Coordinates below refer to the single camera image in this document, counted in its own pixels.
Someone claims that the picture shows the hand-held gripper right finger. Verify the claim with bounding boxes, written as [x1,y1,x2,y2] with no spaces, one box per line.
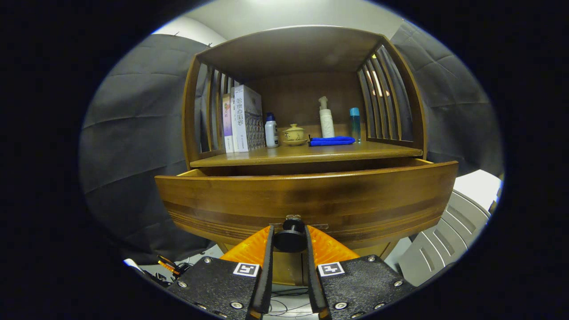
[304,224,416,320]

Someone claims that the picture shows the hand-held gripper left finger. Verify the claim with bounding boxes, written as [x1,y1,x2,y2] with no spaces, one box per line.
[167,224,275,320]

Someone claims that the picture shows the black drawer knob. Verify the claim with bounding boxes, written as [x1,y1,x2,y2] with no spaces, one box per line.
[272,215,308,254]

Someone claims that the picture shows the wooden drawer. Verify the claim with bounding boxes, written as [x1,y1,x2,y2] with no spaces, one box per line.
[154,158,459,250]

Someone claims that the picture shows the wooden countertop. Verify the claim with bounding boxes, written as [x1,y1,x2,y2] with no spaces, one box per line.
[190,140,424,168]

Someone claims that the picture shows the wooden cabinet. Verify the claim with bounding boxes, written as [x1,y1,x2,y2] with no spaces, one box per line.
[181,25,428,287]

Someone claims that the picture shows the orange black tool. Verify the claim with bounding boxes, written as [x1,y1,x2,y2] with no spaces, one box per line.
[156,254,192,276]

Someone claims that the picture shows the white grey appliance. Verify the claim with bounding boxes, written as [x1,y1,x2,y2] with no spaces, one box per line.
[397,169,503,287]

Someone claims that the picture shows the blue folded cloth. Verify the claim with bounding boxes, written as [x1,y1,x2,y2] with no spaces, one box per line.
[309,136,356,147]

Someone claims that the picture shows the clear blue bottle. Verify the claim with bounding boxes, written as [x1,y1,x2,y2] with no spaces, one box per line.
[349,107,361,143]

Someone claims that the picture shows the thin purple book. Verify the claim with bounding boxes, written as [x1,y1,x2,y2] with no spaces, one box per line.
[222,93,235,153]

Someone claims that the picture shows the white bottle blue cap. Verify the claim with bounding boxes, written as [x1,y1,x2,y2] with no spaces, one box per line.
[264,112,280,148]

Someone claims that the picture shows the white pump bottle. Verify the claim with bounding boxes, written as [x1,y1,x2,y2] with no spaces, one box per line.
[318,96,335,138]

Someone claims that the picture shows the yellow lidded teacup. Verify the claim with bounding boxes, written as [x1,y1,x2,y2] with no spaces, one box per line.
[281,124,308,147]

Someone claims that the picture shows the thick white book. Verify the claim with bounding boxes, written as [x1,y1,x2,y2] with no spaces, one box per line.
[230,84,266,153]

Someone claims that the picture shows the black floor cables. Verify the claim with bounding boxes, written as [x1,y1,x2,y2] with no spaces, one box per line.
[264,287,318,318]

